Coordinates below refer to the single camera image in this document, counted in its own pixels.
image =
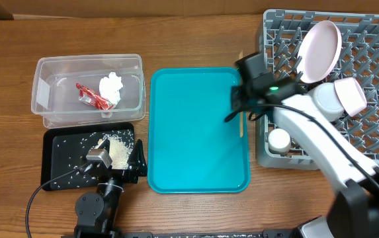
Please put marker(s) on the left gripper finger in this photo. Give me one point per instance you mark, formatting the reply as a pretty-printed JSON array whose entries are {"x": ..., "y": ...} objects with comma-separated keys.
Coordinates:
[
  {"x": 137, "y": 160},
  {"x": 103, "y": 147}
]

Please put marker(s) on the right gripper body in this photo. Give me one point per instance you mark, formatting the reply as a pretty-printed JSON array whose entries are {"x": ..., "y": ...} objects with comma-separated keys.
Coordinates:
[{"x": 240, "y": 100}]

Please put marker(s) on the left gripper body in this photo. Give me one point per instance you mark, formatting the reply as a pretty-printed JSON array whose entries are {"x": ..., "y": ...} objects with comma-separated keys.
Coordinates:
[{"x": 124, "y": 176}]

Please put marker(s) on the wooden chopstick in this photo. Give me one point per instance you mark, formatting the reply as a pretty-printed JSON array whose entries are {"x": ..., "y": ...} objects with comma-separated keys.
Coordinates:
[
  {"x": 240, "y": 56},
  {"x": 241, "y": 124}
]

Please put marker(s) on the red snack wrapper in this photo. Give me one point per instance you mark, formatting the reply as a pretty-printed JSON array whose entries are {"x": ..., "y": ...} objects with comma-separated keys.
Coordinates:
[{"x": 90, "y": 97}]

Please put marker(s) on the white tissue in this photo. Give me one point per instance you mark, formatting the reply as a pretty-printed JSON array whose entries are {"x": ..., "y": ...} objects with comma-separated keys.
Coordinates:
[{"x": 109, "y": 87}]

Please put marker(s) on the white cup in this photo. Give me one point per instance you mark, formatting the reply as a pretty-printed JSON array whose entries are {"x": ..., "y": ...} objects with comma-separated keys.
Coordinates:
[{"x": 279, "y": 141}]

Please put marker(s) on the large white plate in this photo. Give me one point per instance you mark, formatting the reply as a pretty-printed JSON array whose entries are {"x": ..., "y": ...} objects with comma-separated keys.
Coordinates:
[{"x": 319, "y": 51}]

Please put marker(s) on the small pink bowl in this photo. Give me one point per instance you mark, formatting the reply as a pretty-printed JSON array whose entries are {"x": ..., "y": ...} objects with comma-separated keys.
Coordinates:
[{"x": 350, "y": 95}]

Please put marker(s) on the grey bowl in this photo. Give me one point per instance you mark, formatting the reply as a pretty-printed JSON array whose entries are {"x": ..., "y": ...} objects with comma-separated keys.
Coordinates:
[{"x": 326, "y": 100}]

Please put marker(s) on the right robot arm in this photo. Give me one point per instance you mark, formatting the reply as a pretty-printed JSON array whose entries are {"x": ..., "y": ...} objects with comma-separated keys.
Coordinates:
[{"x": 353, "y": 176}]

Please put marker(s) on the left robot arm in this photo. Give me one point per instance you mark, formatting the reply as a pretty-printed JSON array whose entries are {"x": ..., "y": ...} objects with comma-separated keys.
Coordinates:
[{"x": 96, "y": 211}]

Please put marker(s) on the spilled rice pile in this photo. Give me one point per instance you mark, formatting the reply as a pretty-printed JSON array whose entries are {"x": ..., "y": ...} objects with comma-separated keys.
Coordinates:
[{"x": 119, "y": 150}]

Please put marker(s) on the black plastic tray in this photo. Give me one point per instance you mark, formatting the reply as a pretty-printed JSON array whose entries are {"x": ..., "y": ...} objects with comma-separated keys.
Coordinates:
[{"x": 74, "y": 180}]

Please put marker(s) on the teal serving tray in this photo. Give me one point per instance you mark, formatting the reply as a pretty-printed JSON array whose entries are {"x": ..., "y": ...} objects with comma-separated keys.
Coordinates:
[{"x": 191, "y": 149}]

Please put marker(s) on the clear plastic bin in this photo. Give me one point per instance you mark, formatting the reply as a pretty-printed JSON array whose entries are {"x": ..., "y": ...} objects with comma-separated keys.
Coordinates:
[{"x": 55, "y": 96}]

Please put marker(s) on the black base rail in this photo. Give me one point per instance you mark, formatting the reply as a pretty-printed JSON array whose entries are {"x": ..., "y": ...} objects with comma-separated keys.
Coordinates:
[{"x": 266, "y": 233}]

